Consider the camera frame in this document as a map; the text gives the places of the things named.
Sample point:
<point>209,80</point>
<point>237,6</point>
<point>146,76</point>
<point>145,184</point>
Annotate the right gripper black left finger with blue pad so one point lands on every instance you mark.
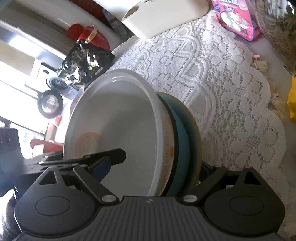
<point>90,180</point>

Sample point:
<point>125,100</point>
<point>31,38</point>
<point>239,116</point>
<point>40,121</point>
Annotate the white bowl yellow rim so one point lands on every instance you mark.
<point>193,132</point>

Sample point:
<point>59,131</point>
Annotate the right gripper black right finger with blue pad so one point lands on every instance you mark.
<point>211,180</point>

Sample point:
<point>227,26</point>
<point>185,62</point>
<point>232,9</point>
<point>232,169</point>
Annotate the black patterned snack bag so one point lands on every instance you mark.
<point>84,63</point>

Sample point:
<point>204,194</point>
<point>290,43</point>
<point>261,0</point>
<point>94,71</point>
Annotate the cream tissue box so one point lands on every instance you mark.
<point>149,18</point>

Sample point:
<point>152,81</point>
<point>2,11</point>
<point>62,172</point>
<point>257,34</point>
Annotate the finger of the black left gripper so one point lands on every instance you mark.
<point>40,163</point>

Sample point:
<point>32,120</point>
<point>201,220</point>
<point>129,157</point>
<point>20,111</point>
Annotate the small white printed bowl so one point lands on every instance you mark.
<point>120,110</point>

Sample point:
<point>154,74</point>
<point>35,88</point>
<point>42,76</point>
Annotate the yellow duck toy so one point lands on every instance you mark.
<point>291,99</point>

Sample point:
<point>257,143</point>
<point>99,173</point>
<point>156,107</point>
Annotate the white lace tablecloth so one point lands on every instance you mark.
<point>203,65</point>

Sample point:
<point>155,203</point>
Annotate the red chair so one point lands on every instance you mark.
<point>49,145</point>

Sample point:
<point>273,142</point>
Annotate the washing machine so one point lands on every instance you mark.
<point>47,79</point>

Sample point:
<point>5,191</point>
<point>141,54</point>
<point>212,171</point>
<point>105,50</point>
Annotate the blue enamel bowl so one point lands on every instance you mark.
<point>181,157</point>

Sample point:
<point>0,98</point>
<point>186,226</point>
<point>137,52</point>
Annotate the red container gold band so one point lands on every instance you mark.
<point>90,34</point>

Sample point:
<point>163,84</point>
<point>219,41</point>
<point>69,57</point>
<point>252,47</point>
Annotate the pink marshmallow bag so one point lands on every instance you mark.
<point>234,15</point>

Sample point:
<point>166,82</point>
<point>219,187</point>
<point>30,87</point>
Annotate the clear jar sunflower seeds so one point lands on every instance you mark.
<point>276,20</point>

